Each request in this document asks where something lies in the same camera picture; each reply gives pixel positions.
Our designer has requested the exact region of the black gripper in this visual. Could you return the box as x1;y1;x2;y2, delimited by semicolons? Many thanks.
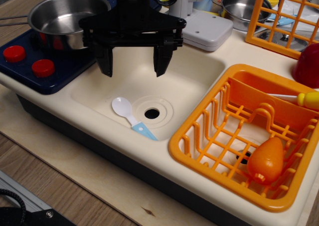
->
79;0;186;77

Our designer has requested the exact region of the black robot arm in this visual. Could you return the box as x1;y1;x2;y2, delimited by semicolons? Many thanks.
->
79;0;186;77

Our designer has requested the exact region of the stainless steel pan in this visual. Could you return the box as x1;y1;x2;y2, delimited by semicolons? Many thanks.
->
1;0;111;51

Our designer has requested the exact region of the cream toy sink unit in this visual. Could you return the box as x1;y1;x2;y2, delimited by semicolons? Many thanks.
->
0;31;319;226

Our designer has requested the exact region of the grey toy faucet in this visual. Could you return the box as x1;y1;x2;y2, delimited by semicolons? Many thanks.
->
168;0;233;52

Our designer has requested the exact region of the red stove knob right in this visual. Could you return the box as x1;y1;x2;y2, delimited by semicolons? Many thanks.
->
31;59;55;78

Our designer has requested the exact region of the red stove knob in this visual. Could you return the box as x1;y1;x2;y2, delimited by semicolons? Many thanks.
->
3;45;26;63
31;59;55;78

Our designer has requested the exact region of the dark blue toy stove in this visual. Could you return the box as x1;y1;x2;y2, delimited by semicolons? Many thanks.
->
0;29;95;95

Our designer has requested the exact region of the small steel pot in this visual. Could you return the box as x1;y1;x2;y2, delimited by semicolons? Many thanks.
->
211;0;275;32

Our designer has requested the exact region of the red stove knob left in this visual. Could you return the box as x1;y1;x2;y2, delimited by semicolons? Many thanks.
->
3;45;26;63

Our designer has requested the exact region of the orange dish drainer basket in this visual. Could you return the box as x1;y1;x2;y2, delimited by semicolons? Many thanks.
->
168;64;319;212

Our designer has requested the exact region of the orange plastic rack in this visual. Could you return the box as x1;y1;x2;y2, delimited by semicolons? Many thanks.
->
246;0;319;59

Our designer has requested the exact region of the orange toy carrot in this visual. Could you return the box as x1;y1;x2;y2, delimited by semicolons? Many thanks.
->
247;137;284;185

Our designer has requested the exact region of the red plastic cup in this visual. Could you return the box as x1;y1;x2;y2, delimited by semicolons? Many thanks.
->
292;43;319;88

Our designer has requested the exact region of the white spoon with blue handle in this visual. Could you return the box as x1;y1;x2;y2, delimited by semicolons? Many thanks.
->
112;97;158;141

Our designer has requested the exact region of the yellow handled toy utensil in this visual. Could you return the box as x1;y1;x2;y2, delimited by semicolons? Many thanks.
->
268;91;319;110

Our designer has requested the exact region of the black braided strap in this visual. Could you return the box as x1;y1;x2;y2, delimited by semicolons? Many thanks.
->
0;188;26;226

